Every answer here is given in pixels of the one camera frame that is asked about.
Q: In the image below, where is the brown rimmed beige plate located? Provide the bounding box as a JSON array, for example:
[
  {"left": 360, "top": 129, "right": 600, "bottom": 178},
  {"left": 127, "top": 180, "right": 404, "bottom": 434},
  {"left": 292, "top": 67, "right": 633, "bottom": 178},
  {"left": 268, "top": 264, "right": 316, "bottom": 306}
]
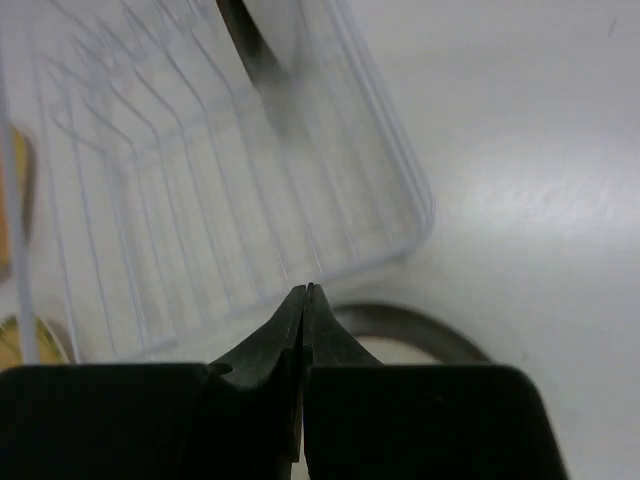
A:
[{"left": 333, "top": 302, "right": 492, "bottom": 364}]

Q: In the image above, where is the dark gold patterned plate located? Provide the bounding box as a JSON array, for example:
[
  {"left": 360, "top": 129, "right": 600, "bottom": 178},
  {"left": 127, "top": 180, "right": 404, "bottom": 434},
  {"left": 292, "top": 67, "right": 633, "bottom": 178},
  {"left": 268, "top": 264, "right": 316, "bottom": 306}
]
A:
[{"left": 217, "top": 0, "right": 301, "bottom": 138}]

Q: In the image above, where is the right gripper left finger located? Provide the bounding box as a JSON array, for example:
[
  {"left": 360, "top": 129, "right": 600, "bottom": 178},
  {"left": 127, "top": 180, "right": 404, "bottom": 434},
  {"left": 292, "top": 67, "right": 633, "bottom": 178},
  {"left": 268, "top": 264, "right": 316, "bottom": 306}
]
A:
[{"left": 192, "top": 286, "right": 306, "bottom": 479}]

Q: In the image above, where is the orange woven bamboo tray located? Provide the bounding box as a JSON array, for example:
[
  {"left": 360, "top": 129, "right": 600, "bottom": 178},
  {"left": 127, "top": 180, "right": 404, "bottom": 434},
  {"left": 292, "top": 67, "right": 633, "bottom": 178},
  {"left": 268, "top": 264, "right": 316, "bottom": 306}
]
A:
[{"left": 0, "top": 124, "right": 39, "bottom": 281}]

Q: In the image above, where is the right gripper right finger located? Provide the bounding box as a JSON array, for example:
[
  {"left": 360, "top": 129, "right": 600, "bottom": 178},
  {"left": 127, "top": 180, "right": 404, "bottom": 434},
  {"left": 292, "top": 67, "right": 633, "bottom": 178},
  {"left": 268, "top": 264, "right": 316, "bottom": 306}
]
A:
[{"left": 302, "top": 283, "right": 381, "bottom": 479}]

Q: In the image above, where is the green rimmed woven bamboo tray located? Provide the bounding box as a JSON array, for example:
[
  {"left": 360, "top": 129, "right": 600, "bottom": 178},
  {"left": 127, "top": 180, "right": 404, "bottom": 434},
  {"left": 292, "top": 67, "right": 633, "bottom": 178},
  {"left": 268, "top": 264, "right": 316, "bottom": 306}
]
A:
[{"left": 1, "top": 296, "right": 76, "bottom": 371}]

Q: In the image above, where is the white wire dish rack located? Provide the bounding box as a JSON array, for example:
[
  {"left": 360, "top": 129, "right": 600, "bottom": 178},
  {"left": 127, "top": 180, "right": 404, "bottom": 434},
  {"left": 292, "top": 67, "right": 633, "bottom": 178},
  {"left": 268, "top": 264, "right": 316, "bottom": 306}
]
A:
[{"left": 1, "top": 1, "right": 433, "bottom": 364}]

